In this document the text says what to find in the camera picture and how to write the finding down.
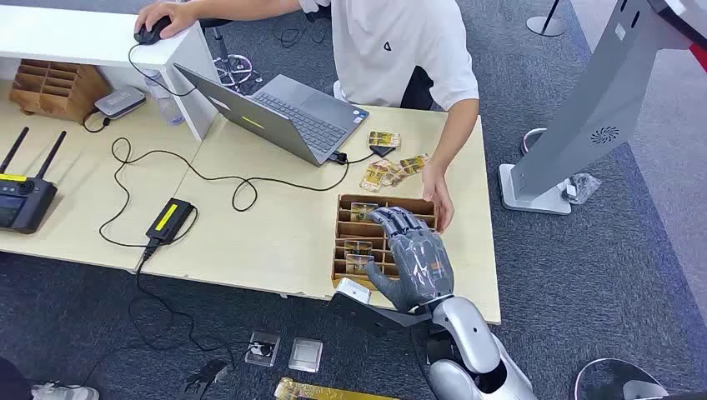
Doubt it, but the person's right hand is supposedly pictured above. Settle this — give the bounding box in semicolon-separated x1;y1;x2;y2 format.
133;1;198;40

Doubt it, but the person's left hand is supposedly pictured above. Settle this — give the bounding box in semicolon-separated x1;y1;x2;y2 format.
422;162;456;234

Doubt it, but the black remote controller with antennas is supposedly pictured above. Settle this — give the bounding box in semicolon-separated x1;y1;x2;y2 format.
0;127;68;235

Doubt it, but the person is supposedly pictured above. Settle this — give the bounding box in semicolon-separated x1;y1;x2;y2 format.
133;0;480;234

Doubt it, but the black router cable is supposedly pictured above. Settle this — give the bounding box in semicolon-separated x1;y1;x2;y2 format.
81;108;112;134

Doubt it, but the round dark base plate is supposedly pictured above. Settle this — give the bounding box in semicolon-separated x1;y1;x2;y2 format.
573;357;672;400

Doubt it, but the black mouse cable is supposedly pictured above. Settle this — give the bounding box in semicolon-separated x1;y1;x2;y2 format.
128;42;197;98

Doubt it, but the white desk shelf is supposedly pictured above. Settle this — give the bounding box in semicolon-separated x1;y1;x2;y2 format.
0;4;221;142

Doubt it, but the black laptop power cable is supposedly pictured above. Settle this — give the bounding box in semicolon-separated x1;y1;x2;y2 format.
99;137;350;248

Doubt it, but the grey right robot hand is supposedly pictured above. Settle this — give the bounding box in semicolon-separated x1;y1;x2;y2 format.
363;206;456;313

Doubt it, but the grey router box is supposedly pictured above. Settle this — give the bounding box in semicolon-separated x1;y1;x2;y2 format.
93;85;148;120

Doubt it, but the black computer mouse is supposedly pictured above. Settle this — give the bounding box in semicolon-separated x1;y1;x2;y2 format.
133;15;173;46

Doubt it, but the clear plastic water bottle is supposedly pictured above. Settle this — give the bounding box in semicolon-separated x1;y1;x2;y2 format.
144;70;185;127

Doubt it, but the black mains cable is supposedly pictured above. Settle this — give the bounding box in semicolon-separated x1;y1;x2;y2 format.
72;242;261;388

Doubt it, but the grey kiosk stand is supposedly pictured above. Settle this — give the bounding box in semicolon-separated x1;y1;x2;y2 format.
499;0;707;215

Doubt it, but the black power adapter yellow label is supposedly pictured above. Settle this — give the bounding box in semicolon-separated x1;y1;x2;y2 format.
145;197;196;246

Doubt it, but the round chrome stanchion base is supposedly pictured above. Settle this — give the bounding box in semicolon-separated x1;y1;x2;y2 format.
519;127;548;157

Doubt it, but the stanchion post with round base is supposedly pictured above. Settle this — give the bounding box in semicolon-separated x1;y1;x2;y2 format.
525;0;567;38

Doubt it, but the square metal floor plate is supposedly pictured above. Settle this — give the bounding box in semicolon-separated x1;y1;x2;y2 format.
288;337;324;373

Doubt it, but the black coiled floor cable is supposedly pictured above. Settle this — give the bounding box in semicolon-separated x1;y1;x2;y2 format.
271;19;328;49

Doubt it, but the open floor socket box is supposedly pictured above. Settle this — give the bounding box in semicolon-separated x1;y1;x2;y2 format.
244;331;281;368

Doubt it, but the office chair with chrome base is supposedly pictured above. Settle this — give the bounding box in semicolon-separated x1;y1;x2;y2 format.
198;17;265;94

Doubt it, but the tall wooden slot organizer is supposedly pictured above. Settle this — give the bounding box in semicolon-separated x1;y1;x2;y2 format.
8;58;112;123

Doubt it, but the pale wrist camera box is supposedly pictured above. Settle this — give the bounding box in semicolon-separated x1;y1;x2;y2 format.
335;277;372;305

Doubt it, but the white shoe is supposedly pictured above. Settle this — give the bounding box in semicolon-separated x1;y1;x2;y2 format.
30;382;101;400

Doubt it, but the clear plastic bag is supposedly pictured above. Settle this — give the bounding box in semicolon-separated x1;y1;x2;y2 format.
562;172;602;206

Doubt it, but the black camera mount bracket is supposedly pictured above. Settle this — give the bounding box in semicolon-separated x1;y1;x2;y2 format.
330;291;433;334

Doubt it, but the gold foil strip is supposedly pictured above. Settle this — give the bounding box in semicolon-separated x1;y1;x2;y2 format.
274;377;399;400

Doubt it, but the wooden card organizer tray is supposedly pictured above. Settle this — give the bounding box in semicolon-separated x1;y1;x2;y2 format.
331;192;438;292

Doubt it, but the grey laptop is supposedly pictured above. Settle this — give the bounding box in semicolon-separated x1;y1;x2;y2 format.
173;62;370;168

